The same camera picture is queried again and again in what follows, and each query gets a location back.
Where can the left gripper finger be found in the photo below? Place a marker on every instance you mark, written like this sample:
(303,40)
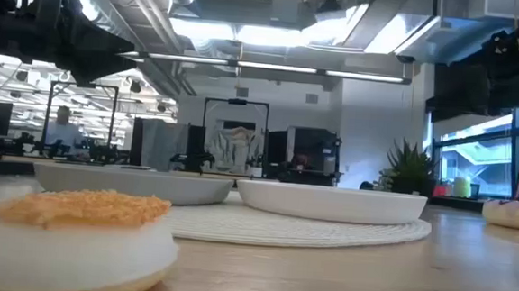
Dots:
(104,55)

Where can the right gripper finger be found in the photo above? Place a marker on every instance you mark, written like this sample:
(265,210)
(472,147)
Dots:
(459,83)

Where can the large pink frosted donut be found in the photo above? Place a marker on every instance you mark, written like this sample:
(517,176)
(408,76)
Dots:
(514,215)

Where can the small orange frosted donut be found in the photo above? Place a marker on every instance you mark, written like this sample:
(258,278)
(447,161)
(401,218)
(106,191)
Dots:
(68,242)

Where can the person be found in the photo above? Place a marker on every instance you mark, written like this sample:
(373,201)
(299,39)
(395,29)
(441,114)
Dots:
(64,133)

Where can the green succulent potted plant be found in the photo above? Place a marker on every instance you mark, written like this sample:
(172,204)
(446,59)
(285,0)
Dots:
(409,170)

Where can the grey partition panel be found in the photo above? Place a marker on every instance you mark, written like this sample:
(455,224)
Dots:
(158,141)

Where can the yellow-green container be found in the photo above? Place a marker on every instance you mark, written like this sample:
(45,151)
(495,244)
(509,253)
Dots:
(462,187)

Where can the red container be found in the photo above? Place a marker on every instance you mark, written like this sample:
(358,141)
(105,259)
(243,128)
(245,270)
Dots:
(442,191)

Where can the grey round plate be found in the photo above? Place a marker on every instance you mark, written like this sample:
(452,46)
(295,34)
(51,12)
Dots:
(130,185)

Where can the black equipment cabinet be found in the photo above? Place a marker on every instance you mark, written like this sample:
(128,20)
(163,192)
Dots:
(315,149)

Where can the pale cloth pile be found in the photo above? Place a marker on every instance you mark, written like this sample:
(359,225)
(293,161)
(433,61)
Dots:
(234,146)

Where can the long linear ceiling light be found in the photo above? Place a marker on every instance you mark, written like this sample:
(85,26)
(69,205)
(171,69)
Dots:
(273,67)

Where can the white round plate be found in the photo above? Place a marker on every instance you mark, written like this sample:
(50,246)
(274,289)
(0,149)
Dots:
(328,204)

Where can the round white woven placemat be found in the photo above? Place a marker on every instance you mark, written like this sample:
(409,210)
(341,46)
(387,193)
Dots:
(290,231)

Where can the black gantry frame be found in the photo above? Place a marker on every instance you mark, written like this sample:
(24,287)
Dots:
(82,86)
(237,102)

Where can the black frame clamp knob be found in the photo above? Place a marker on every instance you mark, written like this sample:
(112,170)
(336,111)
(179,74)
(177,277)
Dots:
(366,185)

